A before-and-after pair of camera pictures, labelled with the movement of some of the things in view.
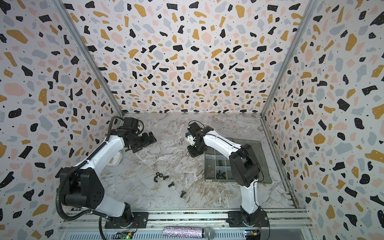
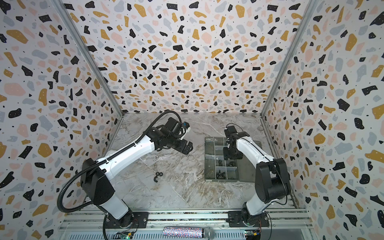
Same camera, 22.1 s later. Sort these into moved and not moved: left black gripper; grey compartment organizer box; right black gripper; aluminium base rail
Moved: right black gripper; left black gripper
Not moved: grey compartment organizer box; aluminium base rail
